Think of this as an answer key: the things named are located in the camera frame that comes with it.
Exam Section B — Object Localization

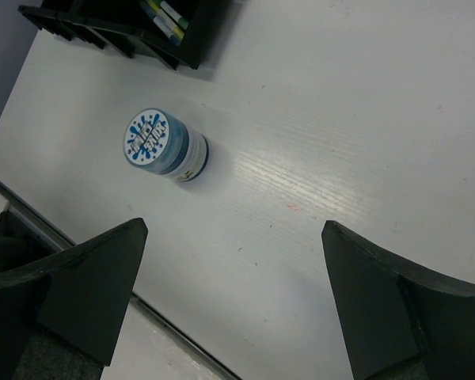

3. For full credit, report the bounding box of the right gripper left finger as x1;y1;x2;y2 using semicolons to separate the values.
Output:
0;217;150;380

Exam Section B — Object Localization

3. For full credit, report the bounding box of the yellow slim pen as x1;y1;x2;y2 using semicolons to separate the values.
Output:
139;1;184;46

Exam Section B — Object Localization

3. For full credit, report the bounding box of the black compartment organizer tray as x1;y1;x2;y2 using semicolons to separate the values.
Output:
18;1;230;70

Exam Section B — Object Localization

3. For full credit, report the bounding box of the blue patterned round tin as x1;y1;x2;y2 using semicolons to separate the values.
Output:
123;108;210;182

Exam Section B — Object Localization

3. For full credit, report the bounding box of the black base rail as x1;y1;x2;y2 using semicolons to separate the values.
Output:
0;169;238;380

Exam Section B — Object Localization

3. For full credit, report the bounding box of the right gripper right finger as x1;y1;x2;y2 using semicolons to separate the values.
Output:
321;220;475;379

